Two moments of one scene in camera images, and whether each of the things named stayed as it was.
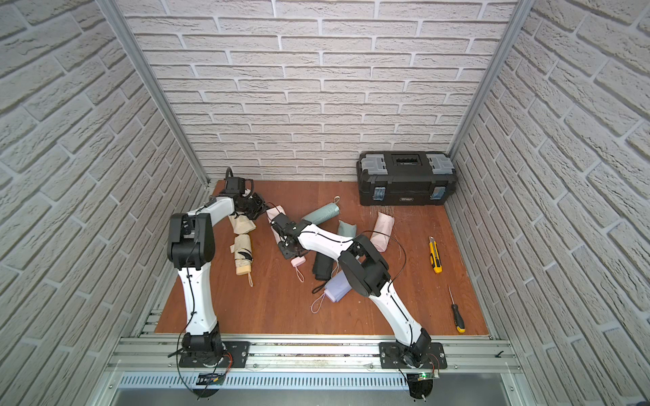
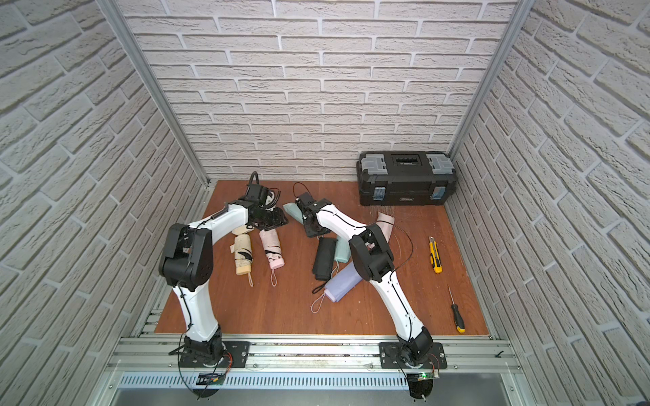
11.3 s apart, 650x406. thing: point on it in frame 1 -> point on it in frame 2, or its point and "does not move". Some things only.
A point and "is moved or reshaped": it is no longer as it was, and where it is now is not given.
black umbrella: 322,268 does not move
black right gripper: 286,253 -> 311,232
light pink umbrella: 296,261 -> 273,250
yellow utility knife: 434,257 does not move
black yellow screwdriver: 459,324 does not move
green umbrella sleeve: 323,213 is moved or reshaped
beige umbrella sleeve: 241,224 does not move
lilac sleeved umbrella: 335,290 does not move
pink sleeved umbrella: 382,232 does not move
